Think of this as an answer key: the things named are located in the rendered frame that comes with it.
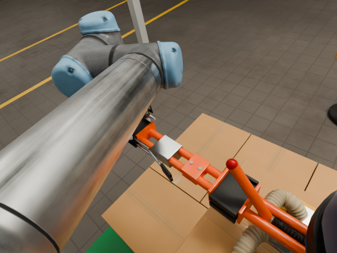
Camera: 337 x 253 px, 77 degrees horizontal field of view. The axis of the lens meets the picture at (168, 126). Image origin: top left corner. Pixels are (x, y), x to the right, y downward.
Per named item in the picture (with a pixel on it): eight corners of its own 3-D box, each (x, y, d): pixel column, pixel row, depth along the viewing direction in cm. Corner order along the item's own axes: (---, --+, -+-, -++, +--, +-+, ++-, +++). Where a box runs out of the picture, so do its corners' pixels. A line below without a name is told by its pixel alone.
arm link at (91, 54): (98, 64, 31) (123, 31, 38) (36, 67, 34) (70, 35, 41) (116, 104, 37) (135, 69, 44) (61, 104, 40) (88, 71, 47)
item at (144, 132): (157, 132, 70) (154, 121, 66) (141, 146, 67) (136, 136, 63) (141, 122, 75) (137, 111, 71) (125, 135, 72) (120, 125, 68)
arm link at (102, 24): (65, 26, 40) (86, 10, 46) (90, 76, 48) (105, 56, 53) (103, 23, 38) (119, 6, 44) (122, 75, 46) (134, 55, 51)
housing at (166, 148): (185, 153, 63) (183, 144, 59) (169, 169, 60) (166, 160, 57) (168, 142, 67) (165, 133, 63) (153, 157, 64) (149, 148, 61)
